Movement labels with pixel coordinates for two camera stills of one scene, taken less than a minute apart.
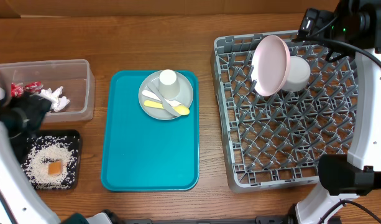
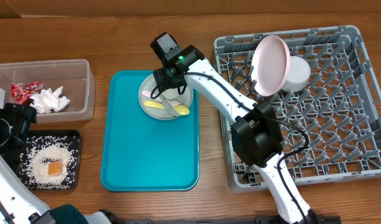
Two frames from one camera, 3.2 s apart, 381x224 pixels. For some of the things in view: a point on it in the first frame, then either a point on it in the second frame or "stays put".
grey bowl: [299, 74] stays put
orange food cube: [55, 168] stays put
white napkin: [58, 103] stays put
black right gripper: [320, 18] to [163, 83]
